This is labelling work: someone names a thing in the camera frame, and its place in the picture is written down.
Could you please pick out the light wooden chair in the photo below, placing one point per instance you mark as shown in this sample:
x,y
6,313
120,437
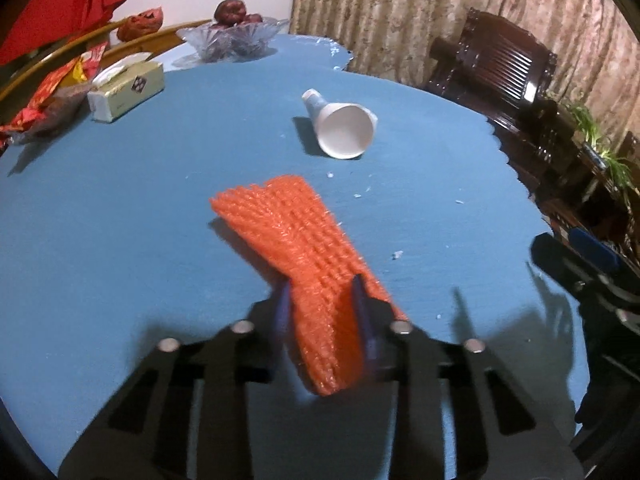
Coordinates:
x,y
45,60

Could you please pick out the large dark red apple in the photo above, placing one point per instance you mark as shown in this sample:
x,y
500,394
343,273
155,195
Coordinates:
x,y
230,11

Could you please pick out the beige patterned curtain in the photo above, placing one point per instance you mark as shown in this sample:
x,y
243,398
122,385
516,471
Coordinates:
x,y
450,5

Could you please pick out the light wooden sideboard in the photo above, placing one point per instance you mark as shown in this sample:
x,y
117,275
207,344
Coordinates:
x,y
165,40

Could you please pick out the green potted plant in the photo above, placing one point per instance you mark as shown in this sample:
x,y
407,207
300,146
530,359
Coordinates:
x,y
605,150

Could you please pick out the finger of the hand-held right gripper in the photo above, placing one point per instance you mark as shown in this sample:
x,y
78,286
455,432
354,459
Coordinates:
x,y
555,262
595,252

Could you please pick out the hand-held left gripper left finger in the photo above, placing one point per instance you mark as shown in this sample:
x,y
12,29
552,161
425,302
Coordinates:
x,y
282,322

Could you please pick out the clear glass fruit bowl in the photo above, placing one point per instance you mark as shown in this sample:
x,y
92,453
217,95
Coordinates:
x,y
235,40

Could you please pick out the white tissue box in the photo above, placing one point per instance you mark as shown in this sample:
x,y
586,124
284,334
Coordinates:
x,y
127,91

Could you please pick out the clear glass plate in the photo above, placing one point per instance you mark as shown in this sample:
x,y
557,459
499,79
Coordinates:
x,y
55,112

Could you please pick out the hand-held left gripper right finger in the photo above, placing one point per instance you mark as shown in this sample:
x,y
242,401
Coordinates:
x,y
361,322

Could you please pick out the dark carved wooden chair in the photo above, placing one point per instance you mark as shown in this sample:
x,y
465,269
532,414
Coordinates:
x,y
505,75

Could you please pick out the red and yellow snack packets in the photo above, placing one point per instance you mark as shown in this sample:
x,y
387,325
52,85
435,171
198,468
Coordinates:
x,y
47,87

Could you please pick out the orange foam net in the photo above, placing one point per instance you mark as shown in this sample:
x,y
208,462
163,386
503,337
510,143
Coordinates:
x,y
300,260

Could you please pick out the knotted red plastic bag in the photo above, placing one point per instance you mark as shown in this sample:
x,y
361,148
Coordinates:
x,y
141,24

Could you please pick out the white paper cup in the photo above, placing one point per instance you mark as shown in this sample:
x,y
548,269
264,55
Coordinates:
x,y
345,127

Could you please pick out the red hanging cloth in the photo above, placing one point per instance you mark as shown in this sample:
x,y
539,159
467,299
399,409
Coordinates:
x,y
60,0

